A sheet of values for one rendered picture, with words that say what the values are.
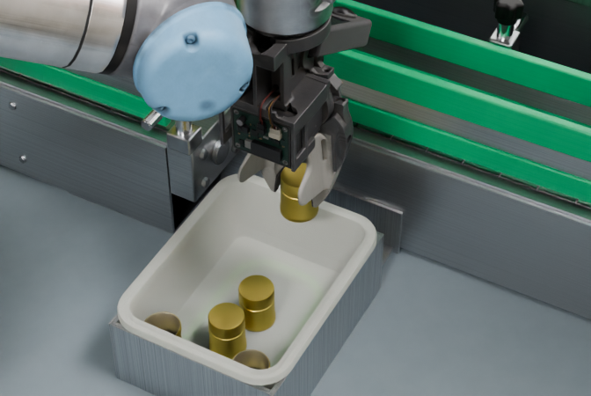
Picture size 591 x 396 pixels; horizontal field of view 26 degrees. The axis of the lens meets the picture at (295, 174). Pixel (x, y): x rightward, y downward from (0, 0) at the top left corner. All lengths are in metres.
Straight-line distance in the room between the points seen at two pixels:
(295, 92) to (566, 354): 0.40
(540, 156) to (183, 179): 0.35
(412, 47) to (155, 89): 0.53
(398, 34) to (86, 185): 0.37
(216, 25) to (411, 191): 0.52
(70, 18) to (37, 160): 0.63
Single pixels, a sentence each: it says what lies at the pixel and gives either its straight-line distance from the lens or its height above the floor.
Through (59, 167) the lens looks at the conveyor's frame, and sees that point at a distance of 1.38.
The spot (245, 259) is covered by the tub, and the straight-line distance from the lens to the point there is 1.29.
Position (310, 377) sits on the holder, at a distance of 1.19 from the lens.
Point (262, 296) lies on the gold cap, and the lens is 1.20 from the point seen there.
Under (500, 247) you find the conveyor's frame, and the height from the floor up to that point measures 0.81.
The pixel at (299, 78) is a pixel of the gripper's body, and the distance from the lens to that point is 1.04.
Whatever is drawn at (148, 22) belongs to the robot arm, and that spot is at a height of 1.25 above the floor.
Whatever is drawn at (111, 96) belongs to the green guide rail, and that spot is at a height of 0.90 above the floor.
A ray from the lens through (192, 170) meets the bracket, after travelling 1.26.
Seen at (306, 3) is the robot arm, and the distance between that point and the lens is 0.96.
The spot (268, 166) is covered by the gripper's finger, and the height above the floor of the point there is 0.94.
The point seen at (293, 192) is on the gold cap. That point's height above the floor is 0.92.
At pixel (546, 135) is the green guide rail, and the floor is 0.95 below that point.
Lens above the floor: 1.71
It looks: 43 degrees down
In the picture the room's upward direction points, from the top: straight up
